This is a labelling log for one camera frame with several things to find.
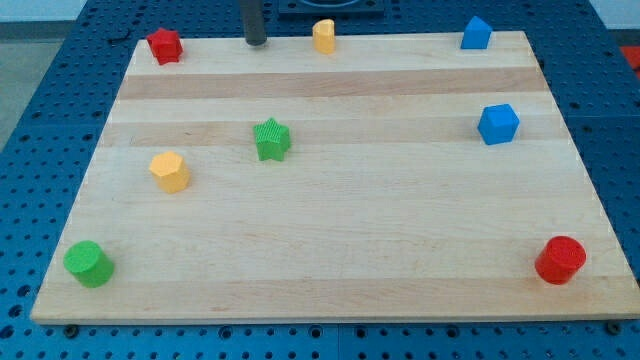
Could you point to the red cylinder block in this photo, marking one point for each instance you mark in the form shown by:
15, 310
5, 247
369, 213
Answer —
560, 259

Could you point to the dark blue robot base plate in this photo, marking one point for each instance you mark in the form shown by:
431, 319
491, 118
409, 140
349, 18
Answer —
329, 7

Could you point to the blue hexagon block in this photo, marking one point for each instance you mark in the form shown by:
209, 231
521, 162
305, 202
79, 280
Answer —
498, 124

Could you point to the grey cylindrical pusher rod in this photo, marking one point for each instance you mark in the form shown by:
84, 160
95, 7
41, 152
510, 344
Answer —
253, 22

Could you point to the green star block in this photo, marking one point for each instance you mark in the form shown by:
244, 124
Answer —
272, 140

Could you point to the yellow hexagon block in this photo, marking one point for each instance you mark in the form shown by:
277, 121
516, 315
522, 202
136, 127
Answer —
170, 172

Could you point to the green cylinder block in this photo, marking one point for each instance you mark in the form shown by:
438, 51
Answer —
88, 264

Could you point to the yellow heart block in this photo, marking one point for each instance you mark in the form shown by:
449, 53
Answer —
323, 36

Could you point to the light wooden board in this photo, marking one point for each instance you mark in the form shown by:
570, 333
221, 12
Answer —
388, 206

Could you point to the red star block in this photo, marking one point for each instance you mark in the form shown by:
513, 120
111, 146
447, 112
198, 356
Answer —
165, 46

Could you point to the blue pentagon block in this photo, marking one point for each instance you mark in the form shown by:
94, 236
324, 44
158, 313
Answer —
476, 35

